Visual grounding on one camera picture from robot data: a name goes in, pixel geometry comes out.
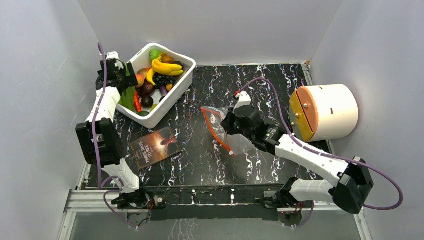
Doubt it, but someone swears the green leafy vegetable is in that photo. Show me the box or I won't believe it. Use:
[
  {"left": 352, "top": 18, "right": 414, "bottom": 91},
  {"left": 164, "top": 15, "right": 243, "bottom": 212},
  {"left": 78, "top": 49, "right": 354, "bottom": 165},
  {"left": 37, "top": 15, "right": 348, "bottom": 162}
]
[{"left": 119, "top": 61, "right": 137, "bottom": 113}]

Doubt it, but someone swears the clear zip top bag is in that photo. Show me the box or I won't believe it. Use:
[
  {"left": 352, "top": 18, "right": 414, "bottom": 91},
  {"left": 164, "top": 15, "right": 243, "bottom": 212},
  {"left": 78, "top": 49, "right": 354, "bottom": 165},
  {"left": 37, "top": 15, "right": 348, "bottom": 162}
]
[{"left": 201, "top": 106, "right": 255, "bottom": 156}]

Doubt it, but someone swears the yellow banana bunch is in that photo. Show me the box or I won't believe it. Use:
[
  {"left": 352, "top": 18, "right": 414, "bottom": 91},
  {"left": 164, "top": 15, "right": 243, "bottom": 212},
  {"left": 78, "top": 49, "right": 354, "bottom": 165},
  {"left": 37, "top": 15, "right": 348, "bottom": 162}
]
[{"left": 145, "top": 57, "right": 184, "bottom": 86}]

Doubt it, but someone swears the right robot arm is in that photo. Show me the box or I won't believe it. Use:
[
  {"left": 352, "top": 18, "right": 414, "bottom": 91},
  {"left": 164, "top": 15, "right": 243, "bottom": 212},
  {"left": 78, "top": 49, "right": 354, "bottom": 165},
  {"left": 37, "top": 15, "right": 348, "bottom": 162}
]
[{"left": 220, "top": 105, "right": 374, "bottom": 215}]

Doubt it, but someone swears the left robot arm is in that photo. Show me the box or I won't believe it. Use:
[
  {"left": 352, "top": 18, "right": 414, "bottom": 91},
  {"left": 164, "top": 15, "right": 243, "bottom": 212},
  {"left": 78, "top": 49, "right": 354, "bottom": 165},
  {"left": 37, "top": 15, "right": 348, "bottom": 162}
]
[{"left": 75, "top": 51, "right": 150, "bottom": 208}]

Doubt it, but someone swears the dark plum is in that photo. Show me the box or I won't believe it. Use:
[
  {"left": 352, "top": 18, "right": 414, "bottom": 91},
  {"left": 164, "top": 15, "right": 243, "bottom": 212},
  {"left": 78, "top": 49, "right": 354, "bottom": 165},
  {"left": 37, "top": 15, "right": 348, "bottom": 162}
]
[{"left": 138, "top": 81, "right": 156, "bottom": 97}]

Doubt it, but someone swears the dark brown round fruit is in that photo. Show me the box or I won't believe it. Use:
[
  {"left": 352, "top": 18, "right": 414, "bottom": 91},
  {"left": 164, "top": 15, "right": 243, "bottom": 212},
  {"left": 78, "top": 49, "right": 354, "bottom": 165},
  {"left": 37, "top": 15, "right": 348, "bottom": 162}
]
[{"left": 140, "top": 95, "right": 154, "bottom": 108}]

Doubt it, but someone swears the red carrot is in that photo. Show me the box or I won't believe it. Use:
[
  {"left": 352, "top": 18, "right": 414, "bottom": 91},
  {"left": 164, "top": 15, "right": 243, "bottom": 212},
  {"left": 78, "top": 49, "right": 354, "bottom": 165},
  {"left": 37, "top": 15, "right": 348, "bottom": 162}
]
[{"left": 134, "top": 90, "right": 142, "bottom": 113}]

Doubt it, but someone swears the dark grape bunch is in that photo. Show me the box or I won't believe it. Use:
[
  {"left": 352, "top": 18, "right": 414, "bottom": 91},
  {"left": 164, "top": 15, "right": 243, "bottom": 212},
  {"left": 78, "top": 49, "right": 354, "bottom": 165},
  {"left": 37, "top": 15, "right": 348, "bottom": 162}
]
[{"left": 153, "top": 73, "right": 177, "bottom": 89}]

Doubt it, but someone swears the green round fruit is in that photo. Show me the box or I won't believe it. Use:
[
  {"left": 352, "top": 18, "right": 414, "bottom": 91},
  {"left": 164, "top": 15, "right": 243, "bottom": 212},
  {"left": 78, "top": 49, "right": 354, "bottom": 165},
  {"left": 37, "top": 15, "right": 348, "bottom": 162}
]
[{"left": 149, "top": 48, "right": 162, "bottom": 62}]

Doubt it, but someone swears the white plastic bin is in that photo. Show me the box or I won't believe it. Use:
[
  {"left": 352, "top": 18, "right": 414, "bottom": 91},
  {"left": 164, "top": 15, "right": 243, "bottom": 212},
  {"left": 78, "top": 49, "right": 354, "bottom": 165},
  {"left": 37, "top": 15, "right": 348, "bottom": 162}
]
[{"left": 115, "top": 43, "right": 196, "bottom": 129}]

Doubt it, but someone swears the dark book with orange cover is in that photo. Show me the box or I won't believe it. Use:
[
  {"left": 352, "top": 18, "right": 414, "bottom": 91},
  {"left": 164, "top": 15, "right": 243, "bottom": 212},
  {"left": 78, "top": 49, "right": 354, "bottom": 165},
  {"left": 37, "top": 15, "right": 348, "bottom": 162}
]
[{"left": 129, "top": 126, "right": 182, "bottom": 171}]

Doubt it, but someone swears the round cylinder with coloured lid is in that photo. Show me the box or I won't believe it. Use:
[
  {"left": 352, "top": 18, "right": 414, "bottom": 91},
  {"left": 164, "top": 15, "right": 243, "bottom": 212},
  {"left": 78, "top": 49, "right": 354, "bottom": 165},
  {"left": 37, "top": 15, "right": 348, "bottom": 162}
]
[{"left": 289, "top": 84, "right": 359, "bottom": 143}]

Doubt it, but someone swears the black base bar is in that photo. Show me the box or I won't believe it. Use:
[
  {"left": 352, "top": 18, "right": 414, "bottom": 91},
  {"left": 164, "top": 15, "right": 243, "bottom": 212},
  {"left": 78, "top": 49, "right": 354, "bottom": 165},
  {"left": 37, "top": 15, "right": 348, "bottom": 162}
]
[{"left": 146, "top": 184, "right": 283, "bottom": 221}]

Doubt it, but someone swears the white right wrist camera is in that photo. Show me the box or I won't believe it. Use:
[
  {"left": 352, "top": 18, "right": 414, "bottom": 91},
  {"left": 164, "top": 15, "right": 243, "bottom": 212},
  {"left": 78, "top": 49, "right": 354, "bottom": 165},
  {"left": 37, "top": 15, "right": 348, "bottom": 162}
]
[{"left": 233, "top": 91, "right": 252, "bottom": 111}]

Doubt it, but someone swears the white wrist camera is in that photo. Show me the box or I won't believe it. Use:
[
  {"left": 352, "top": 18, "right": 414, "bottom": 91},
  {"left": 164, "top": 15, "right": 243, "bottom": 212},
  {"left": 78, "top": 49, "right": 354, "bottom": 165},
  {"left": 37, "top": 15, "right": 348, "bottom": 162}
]
[
  {"left": 233, "top": 91, "right": 252, "bottom": 111},
  {"left": 106, "top": 51, "right": 125, "bottom": 69}
]

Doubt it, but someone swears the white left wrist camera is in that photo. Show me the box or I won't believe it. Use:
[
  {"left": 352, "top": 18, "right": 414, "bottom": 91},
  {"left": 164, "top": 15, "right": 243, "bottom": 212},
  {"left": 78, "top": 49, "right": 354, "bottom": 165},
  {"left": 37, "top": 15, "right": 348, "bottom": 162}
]
[{"left": 106, "top": 51, "right": 125, "bottom": 69}]

